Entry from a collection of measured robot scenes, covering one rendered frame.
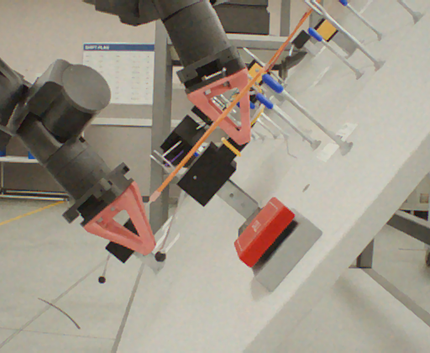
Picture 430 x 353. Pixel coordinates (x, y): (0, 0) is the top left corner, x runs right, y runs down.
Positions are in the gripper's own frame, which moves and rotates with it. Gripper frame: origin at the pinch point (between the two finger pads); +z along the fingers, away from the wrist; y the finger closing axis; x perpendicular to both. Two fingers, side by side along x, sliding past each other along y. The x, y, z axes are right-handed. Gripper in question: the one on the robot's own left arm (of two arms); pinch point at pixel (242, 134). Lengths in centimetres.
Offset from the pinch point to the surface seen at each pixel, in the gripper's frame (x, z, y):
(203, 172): 5.4, 1.9, -2.4
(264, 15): -14, -17, 109
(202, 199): 6.7, 4.6, -2.5
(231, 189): 3.6, 5.0, -1.4
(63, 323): 157, 87, 220
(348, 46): -19.3, -2.4, 27.5
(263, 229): -0.2, 3.7, -23.5
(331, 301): 1, 50, 54
